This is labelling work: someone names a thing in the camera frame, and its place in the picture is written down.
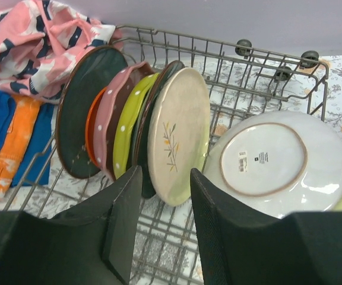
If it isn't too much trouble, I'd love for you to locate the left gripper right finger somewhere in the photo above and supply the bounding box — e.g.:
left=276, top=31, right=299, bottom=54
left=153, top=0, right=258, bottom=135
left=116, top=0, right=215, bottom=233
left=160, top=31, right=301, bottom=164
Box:
left=190, top=169, right=342, bottom=284

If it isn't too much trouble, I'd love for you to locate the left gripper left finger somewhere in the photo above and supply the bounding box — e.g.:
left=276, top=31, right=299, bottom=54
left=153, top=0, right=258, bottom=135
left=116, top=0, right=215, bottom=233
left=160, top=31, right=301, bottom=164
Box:
left=0, top=166, right=143, bottom=284

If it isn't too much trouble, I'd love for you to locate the red teal flower plate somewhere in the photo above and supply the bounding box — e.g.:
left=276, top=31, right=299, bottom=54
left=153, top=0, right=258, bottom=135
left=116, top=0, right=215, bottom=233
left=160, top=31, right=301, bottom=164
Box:
left=204, top=111, right=342, bottom=219

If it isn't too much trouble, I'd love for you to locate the orange plate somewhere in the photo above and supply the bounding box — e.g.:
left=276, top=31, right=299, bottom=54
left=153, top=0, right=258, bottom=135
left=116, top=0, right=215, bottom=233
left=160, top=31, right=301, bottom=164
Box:
left=85, top=87, right=107, bottom=166

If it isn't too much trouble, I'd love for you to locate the dark blue plate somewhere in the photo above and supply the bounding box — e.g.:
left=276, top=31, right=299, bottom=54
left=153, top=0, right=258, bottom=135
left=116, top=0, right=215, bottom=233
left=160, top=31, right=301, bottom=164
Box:
left=55, top=46, right=128, bottom=179
left=129, top=60, right=185, bottom=199

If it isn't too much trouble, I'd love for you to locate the olive polka dot plate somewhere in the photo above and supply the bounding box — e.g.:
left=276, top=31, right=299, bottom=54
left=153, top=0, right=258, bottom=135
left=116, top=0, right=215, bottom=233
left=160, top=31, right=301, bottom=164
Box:
left=113, top=72, right=160, bottom=179

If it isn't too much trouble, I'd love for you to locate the pink polka dot plate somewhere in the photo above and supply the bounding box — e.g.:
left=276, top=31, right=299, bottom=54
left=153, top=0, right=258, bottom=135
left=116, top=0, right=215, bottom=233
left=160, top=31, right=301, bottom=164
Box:
left=93, top=61, right=154, bottom=176

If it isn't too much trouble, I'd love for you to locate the floral tablecloth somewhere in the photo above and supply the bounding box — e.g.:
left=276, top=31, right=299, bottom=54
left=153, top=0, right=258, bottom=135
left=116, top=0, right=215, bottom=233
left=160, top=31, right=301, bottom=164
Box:
left=5, top=56, right=342, bottom=284

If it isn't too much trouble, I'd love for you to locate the orange blue cloth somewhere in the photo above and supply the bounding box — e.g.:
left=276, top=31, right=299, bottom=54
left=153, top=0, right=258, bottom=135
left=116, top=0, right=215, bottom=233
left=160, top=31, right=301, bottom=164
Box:
left=0, top=95, right=54, bottom=199

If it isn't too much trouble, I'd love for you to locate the pink patterned cloth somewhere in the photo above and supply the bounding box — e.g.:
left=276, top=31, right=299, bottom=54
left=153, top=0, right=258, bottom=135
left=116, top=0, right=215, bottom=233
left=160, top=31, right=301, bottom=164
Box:
left=0, top=1, right=122, bottom=104

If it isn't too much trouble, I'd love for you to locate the grey wire dish rack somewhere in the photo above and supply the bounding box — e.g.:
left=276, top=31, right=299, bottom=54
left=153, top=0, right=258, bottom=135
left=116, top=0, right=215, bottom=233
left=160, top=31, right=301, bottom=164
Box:
left=2, top=25, right=329, bottom=284

